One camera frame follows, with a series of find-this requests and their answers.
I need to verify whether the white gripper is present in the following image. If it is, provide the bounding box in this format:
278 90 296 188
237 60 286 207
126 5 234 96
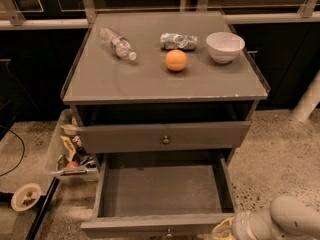
212 211 264 240

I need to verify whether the grey drawer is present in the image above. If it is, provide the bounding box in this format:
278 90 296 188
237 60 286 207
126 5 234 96
77 121 250 154
81 150 238 239

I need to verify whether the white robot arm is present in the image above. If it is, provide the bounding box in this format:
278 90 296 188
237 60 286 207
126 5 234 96
212 196 320 240

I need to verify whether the grey top drawer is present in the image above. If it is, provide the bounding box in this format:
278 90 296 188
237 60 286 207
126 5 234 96
77 121 250 154

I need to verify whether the grey drawer cabinet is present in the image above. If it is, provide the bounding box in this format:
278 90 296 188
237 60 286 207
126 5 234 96
59 10 272 240

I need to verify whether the white pipe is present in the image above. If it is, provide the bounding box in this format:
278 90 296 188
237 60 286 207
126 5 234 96
292 70 320 122

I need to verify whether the red apple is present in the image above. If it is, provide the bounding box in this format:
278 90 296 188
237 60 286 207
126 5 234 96
66 161 79 168

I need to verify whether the clear plastic storage bin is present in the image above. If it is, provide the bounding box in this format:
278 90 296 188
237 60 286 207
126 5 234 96
45 109 99 184

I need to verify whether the orange fruit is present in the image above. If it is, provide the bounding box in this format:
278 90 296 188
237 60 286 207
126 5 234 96
165 50 187 72

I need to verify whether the yellow snack bag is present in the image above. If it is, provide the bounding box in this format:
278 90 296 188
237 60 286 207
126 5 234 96
61 136 76 162

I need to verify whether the white cup in bin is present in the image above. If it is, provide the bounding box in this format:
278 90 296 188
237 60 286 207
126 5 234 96
61 124 77 136

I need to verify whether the white ceramic bowl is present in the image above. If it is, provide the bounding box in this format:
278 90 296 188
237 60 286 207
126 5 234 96
206 32 245 64

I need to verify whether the crumpled silver chip bag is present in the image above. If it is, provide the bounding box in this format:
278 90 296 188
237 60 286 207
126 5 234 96
160 33 198 51

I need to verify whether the white plate with scraps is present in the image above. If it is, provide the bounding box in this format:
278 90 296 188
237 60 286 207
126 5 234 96
11 183 41 212

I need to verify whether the clear plastic water bottle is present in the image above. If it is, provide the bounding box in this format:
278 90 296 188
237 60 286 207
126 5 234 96
99 27 137 61

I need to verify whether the metal railing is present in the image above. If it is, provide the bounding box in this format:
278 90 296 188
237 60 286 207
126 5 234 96
0 0 320 29

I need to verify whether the black floor rail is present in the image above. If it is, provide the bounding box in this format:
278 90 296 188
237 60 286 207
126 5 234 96
25 177 60 240

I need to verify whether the black cable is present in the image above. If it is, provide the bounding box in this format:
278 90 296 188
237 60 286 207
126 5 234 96
0 125 26 178

